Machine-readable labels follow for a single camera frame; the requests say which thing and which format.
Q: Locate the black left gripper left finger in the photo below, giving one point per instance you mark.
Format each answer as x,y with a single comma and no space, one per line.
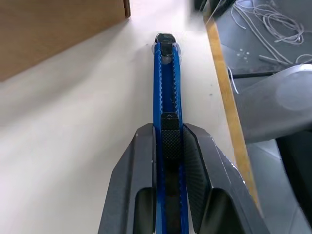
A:
129,175

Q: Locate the black rod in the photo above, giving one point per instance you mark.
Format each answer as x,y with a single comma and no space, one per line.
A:
253,74

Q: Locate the brown cardboard box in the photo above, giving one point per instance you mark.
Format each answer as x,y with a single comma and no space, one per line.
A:
48,31

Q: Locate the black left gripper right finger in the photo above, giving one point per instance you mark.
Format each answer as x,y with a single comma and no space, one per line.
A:
219,175

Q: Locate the blue utility cutter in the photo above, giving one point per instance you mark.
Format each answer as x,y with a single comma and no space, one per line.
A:
168,97

